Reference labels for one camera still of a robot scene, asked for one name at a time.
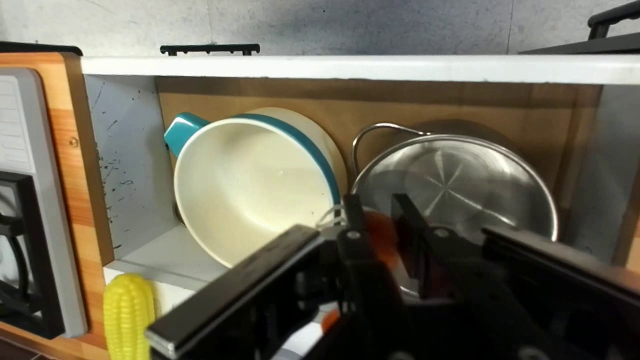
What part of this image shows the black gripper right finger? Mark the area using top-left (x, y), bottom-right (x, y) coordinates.
top-left (391, 194), bottom-right (508, 360)

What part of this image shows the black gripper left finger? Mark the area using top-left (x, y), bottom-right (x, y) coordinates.
top-left (337, 194), bottom-right (393, 360)

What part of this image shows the yellow corn plush toy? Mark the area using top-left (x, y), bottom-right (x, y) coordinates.
top-left (104, 275), bottom-right (155, 360)

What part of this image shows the orange plush toy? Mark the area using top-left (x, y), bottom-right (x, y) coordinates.
top-left (366, 212), bottom-right (399, 272)

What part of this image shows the stainless steel pot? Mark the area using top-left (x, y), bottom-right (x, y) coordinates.
top-left (349, 122), bottom-right (559, 245)

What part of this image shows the white teal pot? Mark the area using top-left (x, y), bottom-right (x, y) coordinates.
top-left (164, 109), bottom-right (348, 268)

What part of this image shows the white toy sink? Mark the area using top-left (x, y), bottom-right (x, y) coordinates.
top-left (82, 54), bottom-right (640, 308)

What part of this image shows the toy stove top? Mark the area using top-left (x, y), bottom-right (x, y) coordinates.
top-left (0, 69), bottom-right (88, 338)

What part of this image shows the black drawer handle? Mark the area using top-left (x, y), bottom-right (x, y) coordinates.
top-left (160, 45), bottom-right (260, 57)

